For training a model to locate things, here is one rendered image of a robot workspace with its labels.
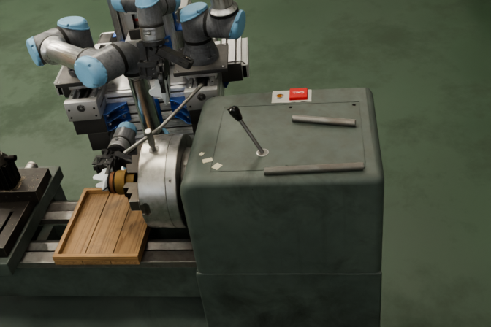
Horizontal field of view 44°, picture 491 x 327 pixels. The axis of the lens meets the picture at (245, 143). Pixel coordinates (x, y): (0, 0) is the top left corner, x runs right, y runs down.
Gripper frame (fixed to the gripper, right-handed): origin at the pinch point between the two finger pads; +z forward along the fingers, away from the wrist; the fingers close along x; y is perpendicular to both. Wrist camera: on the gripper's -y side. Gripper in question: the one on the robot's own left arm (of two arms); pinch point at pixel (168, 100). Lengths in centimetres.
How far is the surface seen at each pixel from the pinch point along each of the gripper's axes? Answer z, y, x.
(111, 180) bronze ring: 25.5, 21.7, 5.5
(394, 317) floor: 125, -78, -51
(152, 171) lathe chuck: 18.3, 3.9, 15.1
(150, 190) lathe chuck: 23.6, 4.5, 17.6
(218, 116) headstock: 7.7, -14.9, -4.6
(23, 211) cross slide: 39, 58, 2
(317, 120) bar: 7.7, -47.6, 2.4
